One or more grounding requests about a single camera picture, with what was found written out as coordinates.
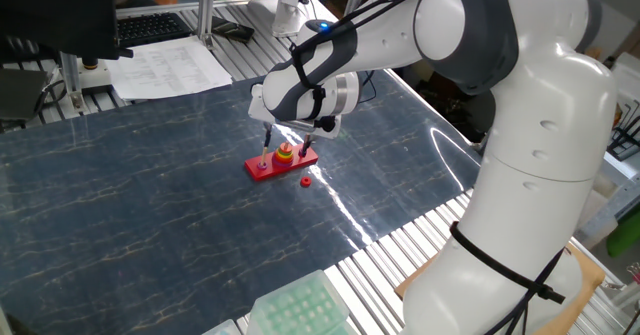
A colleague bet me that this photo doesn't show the short aluminium post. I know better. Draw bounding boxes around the short aluminium post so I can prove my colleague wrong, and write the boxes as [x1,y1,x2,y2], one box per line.
[59,52,85,111]

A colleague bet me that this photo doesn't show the printed paper sheet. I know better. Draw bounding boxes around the printed paper sheet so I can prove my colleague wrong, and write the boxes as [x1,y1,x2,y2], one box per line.
[104,35,234,101]

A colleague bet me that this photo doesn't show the black pouch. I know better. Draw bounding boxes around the black pouch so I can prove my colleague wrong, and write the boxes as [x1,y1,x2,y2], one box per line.
[211,15,256,44]

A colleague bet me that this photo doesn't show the green plastic object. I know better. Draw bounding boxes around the green plastic object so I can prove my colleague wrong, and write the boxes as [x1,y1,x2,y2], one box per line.
[606,202,640,259]

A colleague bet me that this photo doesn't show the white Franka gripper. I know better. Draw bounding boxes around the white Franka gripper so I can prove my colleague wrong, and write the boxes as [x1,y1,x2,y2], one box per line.
[247,81,345,158]

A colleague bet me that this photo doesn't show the dark grey box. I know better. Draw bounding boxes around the dark grey box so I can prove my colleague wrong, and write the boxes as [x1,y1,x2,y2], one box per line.
[0,67,51,122]

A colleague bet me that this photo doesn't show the black keyboard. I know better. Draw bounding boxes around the black keyboard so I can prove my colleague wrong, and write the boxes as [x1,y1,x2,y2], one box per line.
[115,12,194,49]

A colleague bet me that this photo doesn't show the tall aluminium post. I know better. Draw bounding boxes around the tall aluminium post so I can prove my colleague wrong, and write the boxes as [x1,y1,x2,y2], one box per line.
[196,0,217,50]

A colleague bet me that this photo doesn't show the green pipette tip box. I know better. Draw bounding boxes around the green pipette tip box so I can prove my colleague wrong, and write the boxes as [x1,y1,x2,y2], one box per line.
[246,268,351,335]

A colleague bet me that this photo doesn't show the silver wrist camera blue caps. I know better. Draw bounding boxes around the silver wrist camera blue caps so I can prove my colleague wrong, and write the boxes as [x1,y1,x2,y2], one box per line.
[274,118,324,135]

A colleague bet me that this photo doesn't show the black arm cable harness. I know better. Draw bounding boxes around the black arm cable harness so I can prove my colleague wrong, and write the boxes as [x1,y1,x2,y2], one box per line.
[288,0,568,335]

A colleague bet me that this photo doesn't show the dark blue marble mat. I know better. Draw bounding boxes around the dark blue marble mat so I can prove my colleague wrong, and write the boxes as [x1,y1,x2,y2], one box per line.
[0,68,482,335]

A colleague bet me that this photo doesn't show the black wire rack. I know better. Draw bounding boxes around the black wire rack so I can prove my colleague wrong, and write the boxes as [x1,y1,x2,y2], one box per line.
[606,99,640,162]

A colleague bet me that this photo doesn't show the aluminium table rail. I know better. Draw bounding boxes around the aluminium table rail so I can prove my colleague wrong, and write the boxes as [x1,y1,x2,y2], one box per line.
[115,0,281,20]

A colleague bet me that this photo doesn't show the grey aluminium frame bar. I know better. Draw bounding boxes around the grey aluminium frame bar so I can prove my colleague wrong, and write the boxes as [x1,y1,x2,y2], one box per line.
[574,179,640,249]

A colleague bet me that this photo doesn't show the black camera cable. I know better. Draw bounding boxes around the black camera cable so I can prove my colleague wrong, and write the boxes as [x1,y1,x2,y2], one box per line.
[316,69,377,132]

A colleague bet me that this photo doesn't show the red Hanoi base board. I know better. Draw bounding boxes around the red Hanoi base board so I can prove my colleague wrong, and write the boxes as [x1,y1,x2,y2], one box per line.
[243,144,320,183]

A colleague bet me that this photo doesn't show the black monitor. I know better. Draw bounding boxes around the black monitor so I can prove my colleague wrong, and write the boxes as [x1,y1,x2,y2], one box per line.
[0,0,135,61]

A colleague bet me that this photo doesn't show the white plastic box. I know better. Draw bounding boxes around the white plastic box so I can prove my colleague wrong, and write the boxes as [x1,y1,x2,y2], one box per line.
[612,52,640,101]

